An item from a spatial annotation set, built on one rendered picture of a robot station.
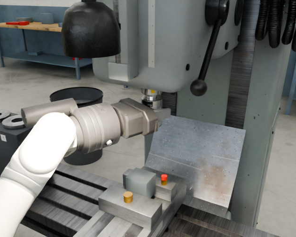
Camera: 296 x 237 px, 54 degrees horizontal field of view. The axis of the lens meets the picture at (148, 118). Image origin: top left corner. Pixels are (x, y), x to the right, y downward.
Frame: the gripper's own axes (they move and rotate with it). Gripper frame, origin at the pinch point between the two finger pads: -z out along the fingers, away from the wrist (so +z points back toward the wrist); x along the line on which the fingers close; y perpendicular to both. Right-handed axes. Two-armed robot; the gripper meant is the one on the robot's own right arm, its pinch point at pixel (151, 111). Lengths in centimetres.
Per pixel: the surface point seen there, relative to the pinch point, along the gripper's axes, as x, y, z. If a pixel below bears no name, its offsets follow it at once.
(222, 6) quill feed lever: -10.5, -22.4, -8.0
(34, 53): 593, 95, -145
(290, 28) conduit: -13.5, -17.6, -28.2
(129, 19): -6.9, -20.5, 10.2
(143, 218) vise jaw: -5.9, 23.1, 6.5
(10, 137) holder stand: 39.0, 15.7, 23.2
